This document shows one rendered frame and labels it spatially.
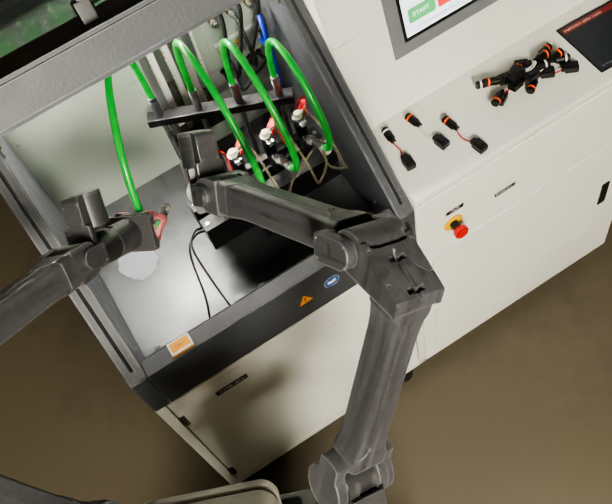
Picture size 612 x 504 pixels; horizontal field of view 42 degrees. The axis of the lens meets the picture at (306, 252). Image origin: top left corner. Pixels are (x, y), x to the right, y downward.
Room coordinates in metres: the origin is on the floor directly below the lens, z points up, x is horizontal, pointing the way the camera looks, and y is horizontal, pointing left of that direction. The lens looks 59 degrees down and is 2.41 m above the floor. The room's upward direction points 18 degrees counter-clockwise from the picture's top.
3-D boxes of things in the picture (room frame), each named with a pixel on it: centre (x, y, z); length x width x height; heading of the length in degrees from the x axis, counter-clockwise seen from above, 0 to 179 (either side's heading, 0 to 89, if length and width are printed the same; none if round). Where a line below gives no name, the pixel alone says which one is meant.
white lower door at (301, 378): (0.79, 0.09, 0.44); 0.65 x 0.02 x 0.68; 106
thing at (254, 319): (0.80, 0.09, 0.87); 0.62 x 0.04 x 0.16; 106
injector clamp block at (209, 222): (1.07, 0.04, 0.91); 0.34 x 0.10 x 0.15; 106
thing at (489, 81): (1.09, -0.59, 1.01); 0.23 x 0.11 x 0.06; 106
